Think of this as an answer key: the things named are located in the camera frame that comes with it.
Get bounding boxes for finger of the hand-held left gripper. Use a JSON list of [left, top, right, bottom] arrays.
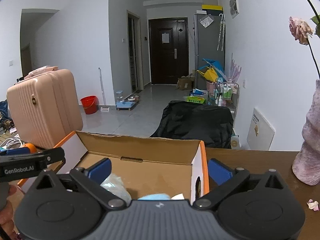
[[0, 147, 66, 172], [0, 147, 30, 156]]

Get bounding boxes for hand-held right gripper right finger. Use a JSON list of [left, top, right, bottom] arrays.
[[194, 158, 292, 209]]

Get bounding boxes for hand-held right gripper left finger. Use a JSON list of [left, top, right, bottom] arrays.
[[27, 158, 127, 210]]

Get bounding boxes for orange cardboard box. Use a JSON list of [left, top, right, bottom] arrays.
[[17, 130, 208, 205]]

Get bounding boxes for blue fluffy sponge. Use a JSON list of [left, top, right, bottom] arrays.
[[137, 193, 172, 201]]

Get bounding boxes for person's left hand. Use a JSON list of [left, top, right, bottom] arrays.
[[0, 184, 15, 233]]

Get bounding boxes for orange fruit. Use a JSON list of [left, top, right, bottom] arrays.
[[21, 143, 37, 153]]

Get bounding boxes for pink ribbed suitcase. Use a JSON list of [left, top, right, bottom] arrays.
[[7, 66, 83, 148]]

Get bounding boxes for white leaning board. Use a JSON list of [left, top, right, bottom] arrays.
[[247, 107, 276, 151]]

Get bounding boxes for red bucket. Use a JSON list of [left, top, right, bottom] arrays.
[[80, 95, 98, 115]]

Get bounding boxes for blue pet feeder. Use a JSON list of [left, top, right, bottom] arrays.
[[116, 90, 140, 110]]

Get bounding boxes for green floor box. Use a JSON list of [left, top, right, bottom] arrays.
[[187, 95, 206, 104]]

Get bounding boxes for trolley with bottles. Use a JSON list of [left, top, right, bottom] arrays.
[[215, 81, 240, 113]]

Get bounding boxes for white mop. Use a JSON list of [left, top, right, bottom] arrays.
[[98, 67, 110, 112]]

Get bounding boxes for pink cloth on suitcase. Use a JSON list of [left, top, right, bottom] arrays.
[[24, 66, 59, 79]]

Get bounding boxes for brown floor cardboard box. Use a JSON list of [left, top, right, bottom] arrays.
[[177, 76, 195, 90]]

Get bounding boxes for pink textured vase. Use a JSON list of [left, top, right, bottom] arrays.
[[292, 79, 320, 186]]

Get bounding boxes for blue and yellow bags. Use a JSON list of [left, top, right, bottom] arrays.
[[197, 58, 228, 83]]

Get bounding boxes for dark entrance door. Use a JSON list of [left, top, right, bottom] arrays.
[[148, 17, 188, 85]]

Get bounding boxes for grey refrigerator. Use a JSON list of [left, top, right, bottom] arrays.
[[194, 14, 225, 98]]

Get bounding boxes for folded white umbrella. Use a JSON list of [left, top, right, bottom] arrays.
[[217, 14, 225, 52]]

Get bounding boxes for clear plastic bag on refrigerator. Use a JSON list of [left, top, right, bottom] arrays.
[[200, 15, 214, 28]]

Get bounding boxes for yellow and black box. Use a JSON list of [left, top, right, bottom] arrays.
[[202, 4, 223, 15]]

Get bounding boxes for dried pink roses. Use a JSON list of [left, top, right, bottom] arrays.
[[289, 0, 320, 79]]

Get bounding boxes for white cable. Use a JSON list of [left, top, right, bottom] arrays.
[[0, 137, 23, 150]]

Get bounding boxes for white wall panel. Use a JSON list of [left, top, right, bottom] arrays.
[[229, 0, 240, 18]]

